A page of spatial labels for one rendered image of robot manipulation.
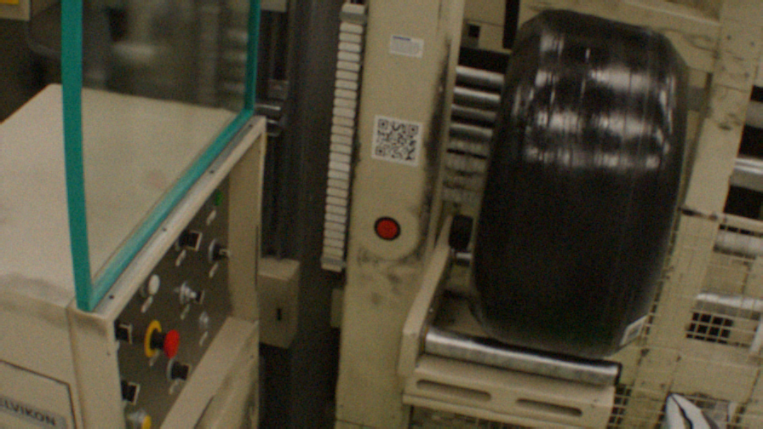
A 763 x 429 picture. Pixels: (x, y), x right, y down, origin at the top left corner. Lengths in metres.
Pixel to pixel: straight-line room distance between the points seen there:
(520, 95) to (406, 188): 0.29
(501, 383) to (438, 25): 0.60
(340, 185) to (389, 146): 0.12
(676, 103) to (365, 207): 0.55
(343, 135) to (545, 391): 0.53
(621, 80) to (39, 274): 0.85
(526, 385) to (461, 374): 0.11
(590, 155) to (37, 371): 0.80
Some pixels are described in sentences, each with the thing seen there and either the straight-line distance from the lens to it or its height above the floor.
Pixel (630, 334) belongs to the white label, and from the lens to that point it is 1.55.
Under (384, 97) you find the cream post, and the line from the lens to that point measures 1.59.
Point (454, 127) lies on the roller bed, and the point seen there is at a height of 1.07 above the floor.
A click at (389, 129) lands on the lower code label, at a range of 1.61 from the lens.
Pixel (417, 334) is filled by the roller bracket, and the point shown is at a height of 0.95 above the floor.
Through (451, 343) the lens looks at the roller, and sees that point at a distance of 1.69.
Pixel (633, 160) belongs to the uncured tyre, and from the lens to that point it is 1.42.
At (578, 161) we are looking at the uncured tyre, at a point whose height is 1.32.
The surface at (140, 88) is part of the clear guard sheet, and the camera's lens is 1.15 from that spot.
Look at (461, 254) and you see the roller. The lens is 1.93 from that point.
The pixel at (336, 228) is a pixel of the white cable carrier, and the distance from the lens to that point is 1.73.
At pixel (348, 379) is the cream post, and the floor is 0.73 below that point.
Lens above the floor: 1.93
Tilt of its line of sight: 30 degrees down
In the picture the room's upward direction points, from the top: 6 degrees clockwise
